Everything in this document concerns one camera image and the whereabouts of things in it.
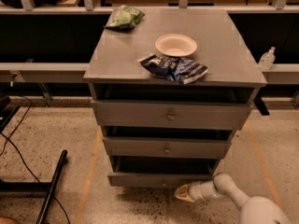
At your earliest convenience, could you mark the clear sanitizer bottle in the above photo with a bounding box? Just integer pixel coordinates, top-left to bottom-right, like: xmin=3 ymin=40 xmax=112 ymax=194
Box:
xmin=258 ymin=47 xmax=276 ymax=70

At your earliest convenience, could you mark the grey middle drawer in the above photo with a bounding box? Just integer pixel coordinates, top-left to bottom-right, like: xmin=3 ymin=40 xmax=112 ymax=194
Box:
xmin=103 ymin=137 xmax=231 ymax=159

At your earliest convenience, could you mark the grey top drawer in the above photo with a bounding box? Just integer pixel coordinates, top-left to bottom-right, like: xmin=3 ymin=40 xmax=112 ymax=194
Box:
xmin=92 ymin=100 xmax=250 ymax=130

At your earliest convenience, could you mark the blue chip bag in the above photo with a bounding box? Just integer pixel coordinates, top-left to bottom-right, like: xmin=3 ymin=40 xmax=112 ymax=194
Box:
xmin=138 ymin=55 xmax=208 ymax=85

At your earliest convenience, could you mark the grey drawer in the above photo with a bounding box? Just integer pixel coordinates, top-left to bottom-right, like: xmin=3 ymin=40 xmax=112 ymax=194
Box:
xmin=103 ymin=137 xmax=231 ymax=159
xmin=107 ymin=156 xmax=220 ymax=189
xmin=92 ymin=100 xmax=250 ymax=130

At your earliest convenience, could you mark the black floor cable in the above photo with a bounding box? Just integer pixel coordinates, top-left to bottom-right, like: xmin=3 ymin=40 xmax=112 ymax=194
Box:
xmin=0 ymin=95 xmax=72 ymax=224

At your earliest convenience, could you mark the grey metal shelf rail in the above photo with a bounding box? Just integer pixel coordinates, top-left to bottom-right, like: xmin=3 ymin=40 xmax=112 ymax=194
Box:
xmin=0 ymin=63 xmax=90 ymax=83

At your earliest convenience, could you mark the grey bottom drawer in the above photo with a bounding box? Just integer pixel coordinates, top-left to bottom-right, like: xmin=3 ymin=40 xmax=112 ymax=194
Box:
xmin=107 ymin=156 xmax=220 ymax=189

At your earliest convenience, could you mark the green chip bag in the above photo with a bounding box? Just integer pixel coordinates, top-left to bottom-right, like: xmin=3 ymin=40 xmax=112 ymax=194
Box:
xmin=107 ymin=5 xmax=145 ymax=30

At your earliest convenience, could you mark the grey wooden drawer cabinet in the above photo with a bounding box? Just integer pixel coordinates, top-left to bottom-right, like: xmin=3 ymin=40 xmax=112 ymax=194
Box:
xmin=84 ymin=7 xmax=266 ymax=187

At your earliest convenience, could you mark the black stand leg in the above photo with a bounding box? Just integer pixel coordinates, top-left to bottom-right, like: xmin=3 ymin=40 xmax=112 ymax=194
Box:
xmin=0 ymin=150 xmax=67 ymax=224

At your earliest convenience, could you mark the white paper bowl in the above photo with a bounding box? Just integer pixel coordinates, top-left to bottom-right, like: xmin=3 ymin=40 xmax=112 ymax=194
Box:
xmin=155 ymin=34 xmax=197 ymax=57

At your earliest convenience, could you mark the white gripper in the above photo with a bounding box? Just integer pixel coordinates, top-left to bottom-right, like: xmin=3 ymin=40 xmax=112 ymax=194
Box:
xmin=175 ymin=181 xmax=225 ymax=203

